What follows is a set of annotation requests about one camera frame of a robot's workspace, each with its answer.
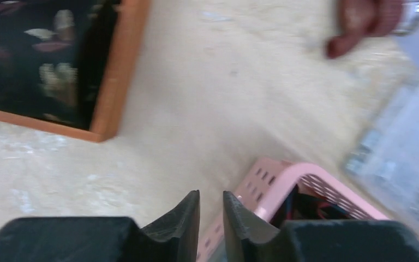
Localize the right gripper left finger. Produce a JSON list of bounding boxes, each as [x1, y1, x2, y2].
[[0, 190, 200, 261]]

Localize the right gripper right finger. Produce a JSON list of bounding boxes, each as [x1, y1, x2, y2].
[[223, 191, 419, 262]]

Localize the dark ties in basket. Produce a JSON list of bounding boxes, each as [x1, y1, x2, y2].
[[270, 185, 353, 228]]

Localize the clear plastic organizer box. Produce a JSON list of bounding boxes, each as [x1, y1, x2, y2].
[[344, 79, 419, 235]]

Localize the black rolled tie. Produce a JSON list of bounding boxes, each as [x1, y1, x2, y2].
[[0, 0, 121, 129]]

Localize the orange compartment tray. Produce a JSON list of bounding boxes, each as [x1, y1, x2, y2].
[[0, 1, 150, 142]]

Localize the brown handled tool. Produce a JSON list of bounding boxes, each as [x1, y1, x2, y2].
[[325, 0, 419, 59]]

